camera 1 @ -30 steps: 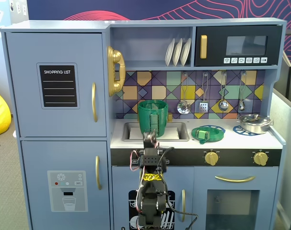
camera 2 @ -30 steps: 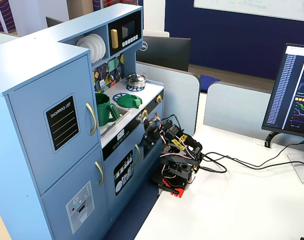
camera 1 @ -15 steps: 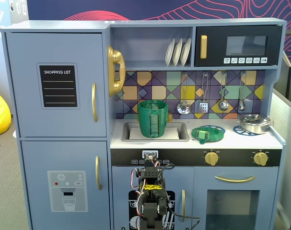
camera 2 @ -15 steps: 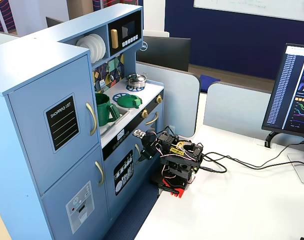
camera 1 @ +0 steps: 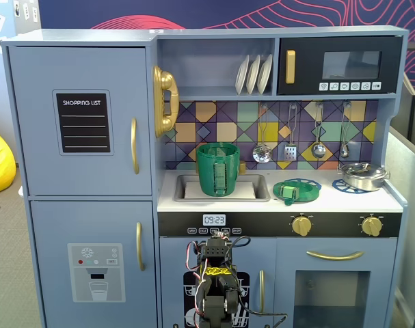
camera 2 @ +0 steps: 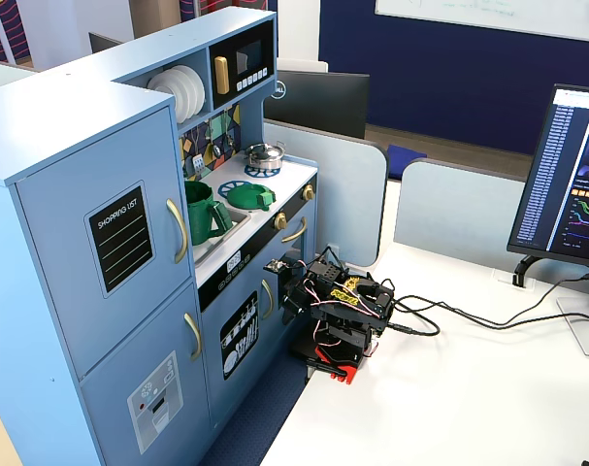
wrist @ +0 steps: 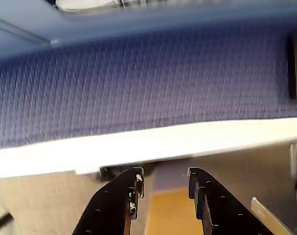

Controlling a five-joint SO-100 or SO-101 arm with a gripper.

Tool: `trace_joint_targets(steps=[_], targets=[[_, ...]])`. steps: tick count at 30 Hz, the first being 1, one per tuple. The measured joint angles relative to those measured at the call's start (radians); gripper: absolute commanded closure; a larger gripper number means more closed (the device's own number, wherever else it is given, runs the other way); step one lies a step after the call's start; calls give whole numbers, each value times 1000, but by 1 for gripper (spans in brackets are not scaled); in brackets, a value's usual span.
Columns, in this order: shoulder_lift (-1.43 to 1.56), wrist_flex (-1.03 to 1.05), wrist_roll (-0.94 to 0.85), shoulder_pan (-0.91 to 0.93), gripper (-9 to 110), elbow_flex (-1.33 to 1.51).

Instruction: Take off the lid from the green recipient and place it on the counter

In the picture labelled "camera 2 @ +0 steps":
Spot gold freezer handle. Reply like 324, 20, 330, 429
183, 312, 204, 362

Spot blue wooden toy kitchen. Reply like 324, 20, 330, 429
0, 7, 320, 466

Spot gold dishwasher handle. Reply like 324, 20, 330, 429
260, 278, 276, 321

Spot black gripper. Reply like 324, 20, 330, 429
278, 260, 343, 327

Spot blue chair seat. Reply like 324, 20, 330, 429
385, 144, 443, 181

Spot grey desk divider panel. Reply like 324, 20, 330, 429
0, 58, 40, 94
393, 157, 536, 251
263, 118, 389, 267

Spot blue oven door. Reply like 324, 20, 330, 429
279, 203, 319, 267

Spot red white servo wires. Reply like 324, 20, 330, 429
297, 279, 380, 353

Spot red black arm base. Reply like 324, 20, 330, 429
288, 334, 361, 386

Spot black toy microwave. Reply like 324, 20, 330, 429
209, 21, 275, 111

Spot black cable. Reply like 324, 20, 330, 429
385, 290, 589, 337
393, 271, 589, 329

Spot black monitor with lit screen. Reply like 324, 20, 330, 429
506, 83, 589, 271

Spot silver monitor base plate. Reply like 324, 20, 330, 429
555, 295, 589, 360

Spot blue freezer door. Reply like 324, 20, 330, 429
79, 281, 213, 466

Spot blue fridge door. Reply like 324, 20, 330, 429
15, 106, 196, 378

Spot gold microwave handle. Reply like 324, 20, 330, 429
213, 55, 230, 95

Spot steel toy ladle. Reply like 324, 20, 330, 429
211, 114, 224, 158

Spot gold oven handle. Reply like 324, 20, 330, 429
279, 216, 309, 245

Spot black box with logo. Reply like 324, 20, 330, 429
263, 69, 371, 141

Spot black monitor back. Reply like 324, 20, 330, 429
88, 32, 123, 55

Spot green plastic jug container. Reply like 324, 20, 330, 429
183, 180, 235, 247

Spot blue dishwasher door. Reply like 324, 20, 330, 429
199, 261, 283, 424

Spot gold fridge handle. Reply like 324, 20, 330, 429
166, 197, 189, 265

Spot steel pot with lid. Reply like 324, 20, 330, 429
244, 140, 287, 172

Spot white whiteboard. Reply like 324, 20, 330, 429
375, 0, 589, 45

